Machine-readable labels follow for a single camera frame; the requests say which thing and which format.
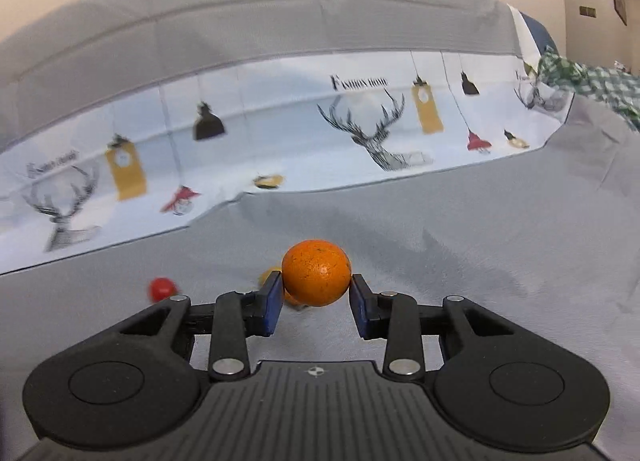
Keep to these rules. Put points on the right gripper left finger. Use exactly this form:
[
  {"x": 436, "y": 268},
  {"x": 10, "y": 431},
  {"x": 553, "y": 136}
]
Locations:
[{"x": 239, "y": 316}]

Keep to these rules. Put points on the deer print white cloth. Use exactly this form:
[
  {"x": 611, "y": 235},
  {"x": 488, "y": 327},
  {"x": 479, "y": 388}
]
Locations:
[{"x": 157, "y": 159}]

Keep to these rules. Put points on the green checkered cloth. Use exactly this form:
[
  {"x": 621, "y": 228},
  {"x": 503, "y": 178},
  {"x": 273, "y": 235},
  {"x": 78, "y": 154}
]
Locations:
[{"x": 617, "y": 89}]

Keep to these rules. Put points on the grey sofa cover cloth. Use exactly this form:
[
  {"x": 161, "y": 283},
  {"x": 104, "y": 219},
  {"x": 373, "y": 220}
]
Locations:
[{"x": 548, "y": 239}]

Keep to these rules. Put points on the red cherry tomato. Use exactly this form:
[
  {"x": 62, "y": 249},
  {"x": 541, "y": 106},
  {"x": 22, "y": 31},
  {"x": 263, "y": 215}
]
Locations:
[{"x": 161, "y": 288}]

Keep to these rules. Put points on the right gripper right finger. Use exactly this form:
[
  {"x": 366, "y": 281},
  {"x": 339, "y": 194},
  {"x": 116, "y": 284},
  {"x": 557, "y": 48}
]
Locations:
[{"x": 395, "y": 318}]

